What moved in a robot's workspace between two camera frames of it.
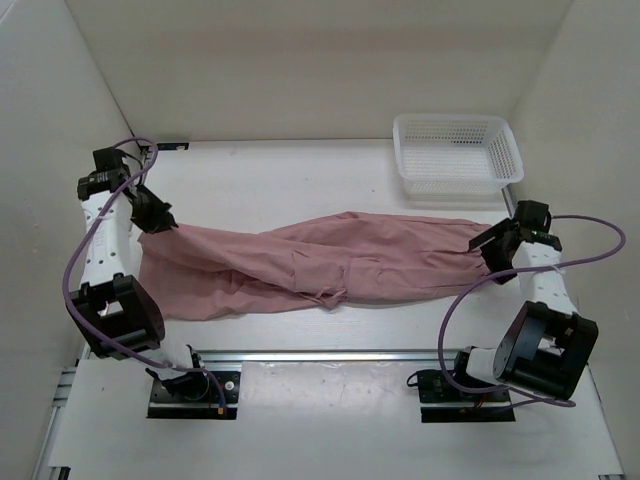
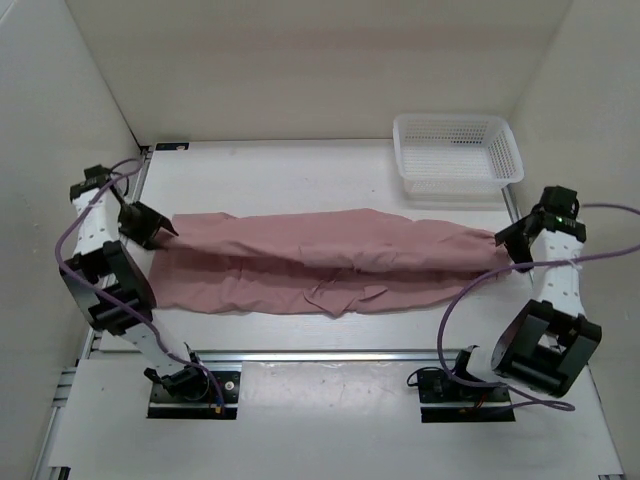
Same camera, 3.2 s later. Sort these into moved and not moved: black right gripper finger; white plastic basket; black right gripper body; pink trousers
Moved: black right gripper finger; black right gripper body
Not moved: white plastic basket; pink trousers
